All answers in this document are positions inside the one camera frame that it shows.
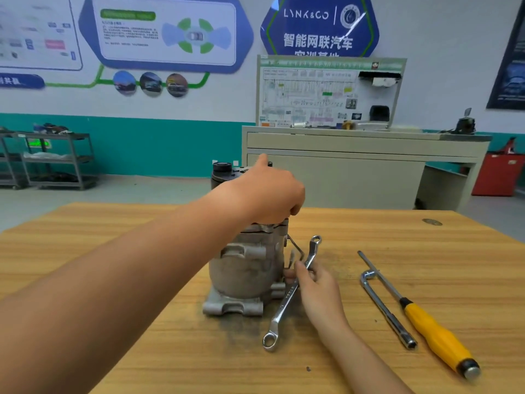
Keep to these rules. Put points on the person's right hand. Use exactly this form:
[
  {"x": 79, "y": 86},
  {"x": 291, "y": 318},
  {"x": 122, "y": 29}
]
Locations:
[{"x": 318, "y": 295}]

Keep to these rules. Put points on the person's left hand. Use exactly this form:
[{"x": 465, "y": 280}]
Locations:
[{"x": 262, "y": 193}]

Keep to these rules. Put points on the silver combination wrench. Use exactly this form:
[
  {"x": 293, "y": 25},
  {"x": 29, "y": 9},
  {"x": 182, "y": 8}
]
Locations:
[{"x": 283, "y": 312}]

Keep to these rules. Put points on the grey metal compressor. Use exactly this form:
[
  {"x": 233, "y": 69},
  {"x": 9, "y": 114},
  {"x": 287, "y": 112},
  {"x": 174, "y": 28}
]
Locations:
[{"x": 246, "y": 271}]

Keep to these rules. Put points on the person's right forearm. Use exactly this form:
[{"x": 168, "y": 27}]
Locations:
[{"x": 365, "y": 365}]

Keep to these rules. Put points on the person's left forearm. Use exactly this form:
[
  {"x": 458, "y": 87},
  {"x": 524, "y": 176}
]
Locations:
[{"x": 90, "y": 307}]

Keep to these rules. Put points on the silver L-shaped socket wrench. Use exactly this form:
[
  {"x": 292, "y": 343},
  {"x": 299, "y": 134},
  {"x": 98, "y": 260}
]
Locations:
[{"x": 385, "y": 309}]

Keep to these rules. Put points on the beige workbench cabinet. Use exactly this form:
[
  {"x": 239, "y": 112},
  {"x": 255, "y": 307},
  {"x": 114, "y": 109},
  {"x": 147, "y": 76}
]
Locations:
[{"x": 361, "y": 168}]

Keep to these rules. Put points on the white wiring display board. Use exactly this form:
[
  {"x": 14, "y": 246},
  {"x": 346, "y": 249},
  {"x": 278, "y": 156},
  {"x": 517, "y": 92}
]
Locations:
[{"x": 303, "y": 94}]

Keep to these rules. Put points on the dark round table grommet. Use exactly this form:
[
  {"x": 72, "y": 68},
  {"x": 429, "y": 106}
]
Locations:
[{"x": 432, "y": 221}]

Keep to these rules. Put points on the blue rounded infographic panel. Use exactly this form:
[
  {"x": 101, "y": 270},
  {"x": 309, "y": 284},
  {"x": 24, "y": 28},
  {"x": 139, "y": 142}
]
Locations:
[{"x": 131, "y": 32}]

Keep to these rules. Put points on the grey metal shelf cart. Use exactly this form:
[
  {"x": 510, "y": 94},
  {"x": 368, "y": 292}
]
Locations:
[
  {"x": 10, "y": 160},
  {"x": 57, "y": 160}
]

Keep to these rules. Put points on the small black device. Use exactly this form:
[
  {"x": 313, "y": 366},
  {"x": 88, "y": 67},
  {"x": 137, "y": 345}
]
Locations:
[{"x": 465, "y": 124}]

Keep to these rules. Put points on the red cabinet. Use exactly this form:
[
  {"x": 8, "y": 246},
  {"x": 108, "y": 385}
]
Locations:
[{"x": 499, "y": 174}]

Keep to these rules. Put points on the round photo wall decal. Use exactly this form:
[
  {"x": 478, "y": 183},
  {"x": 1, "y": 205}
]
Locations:
[
  {"x": 151, "y": 83},
  {"x": 177, "y": 85},
  {"x": 125, "y": 83}
]

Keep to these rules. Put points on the blue hexagon wall sign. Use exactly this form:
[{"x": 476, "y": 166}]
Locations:
[{"x": 316, "y": 24}]

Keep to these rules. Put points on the white infographic wall panel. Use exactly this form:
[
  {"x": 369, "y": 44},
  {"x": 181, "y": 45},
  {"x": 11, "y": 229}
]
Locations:
[{"x": 37, "y": 32}]

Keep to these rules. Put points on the dark wall poster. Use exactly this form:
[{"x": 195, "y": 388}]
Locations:
[{"x": 510, "y": 61}]

